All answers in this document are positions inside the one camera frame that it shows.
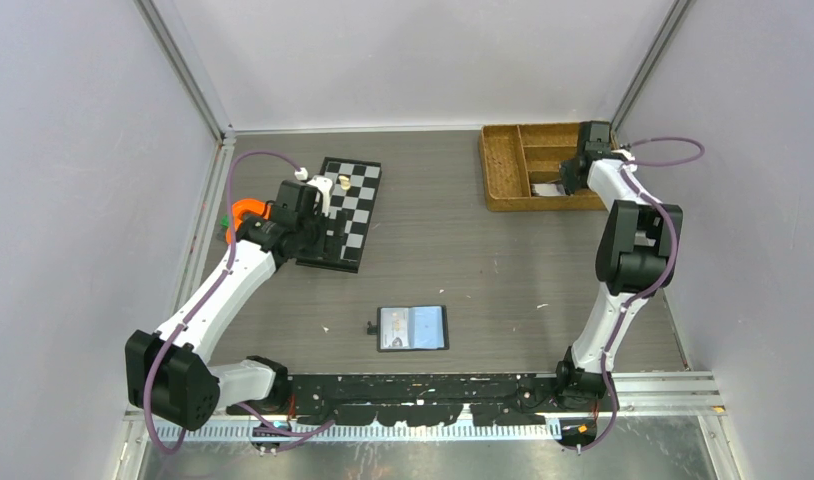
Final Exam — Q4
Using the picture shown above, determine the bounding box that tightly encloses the white credit card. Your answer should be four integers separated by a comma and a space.
378, 307, 411, 350

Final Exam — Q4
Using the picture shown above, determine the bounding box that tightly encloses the black leather card holder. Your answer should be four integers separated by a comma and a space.
366, 305, 450, 353

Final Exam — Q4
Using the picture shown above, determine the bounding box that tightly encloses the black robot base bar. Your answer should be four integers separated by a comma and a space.
226, 372, 621, 429

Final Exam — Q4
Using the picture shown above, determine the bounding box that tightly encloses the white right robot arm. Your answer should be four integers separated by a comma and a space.
553, 121, 683, 411

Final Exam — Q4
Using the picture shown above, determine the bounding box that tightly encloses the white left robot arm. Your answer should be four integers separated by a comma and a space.
125, 175, 334, 431

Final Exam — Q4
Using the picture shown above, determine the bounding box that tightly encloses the orange curved toy track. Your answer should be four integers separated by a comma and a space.
225, 198, 271, 245

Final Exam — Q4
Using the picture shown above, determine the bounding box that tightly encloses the black and silver chessboard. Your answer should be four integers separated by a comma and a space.
296, 157, 383, 273

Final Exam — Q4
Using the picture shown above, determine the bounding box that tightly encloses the woven wicker tray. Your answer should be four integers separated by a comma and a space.
478, 122, 604, 212

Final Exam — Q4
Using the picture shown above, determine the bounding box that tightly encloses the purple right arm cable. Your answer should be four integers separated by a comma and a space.
559, 136, 706, 454

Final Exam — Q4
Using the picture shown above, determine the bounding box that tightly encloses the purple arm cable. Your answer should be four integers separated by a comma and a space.
141, 150, 339, 456
559, 136, 706, 454

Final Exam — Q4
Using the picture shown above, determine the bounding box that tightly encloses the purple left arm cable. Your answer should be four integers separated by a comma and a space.
141, 150, 339, 456

